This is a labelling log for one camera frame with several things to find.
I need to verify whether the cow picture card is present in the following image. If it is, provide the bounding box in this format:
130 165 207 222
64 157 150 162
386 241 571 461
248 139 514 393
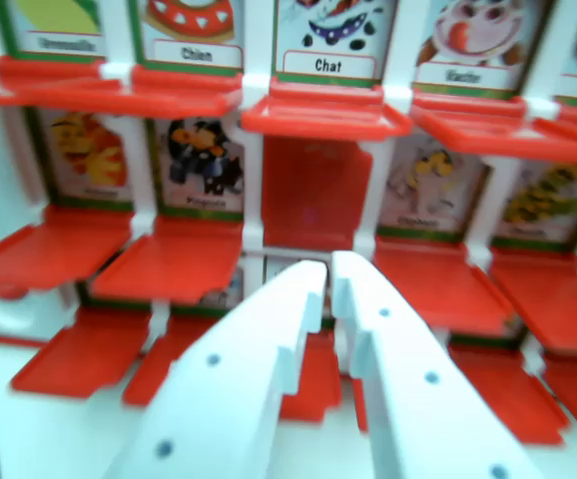
411 0 537 100

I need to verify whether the red and white game board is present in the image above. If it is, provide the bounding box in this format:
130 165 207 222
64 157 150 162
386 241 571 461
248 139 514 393
0 0 577 450

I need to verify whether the red board flap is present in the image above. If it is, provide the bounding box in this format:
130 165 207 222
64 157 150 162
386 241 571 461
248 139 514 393
0 205 136 291
9 307 153 399
262 135 374 249
489 247 577 359
371 236 518 336
90 215 246 306
240 80 413 142

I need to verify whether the black figure picture card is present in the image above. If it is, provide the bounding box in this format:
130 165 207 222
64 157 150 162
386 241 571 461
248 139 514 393
151 115 246 222

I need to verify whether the Chien picture card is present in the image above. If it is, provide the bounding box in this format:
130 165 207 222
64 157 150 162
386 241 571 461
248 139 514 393
137 0 246 77

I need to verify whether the elephant picture card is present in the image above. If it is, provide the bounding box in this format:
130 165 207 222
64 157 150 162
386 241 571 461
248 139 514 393
378 142 490 241

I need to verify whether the Chat picture card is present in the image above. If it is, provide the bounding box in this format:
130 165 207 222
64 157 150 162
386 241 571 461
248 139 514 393
273 0 400 90

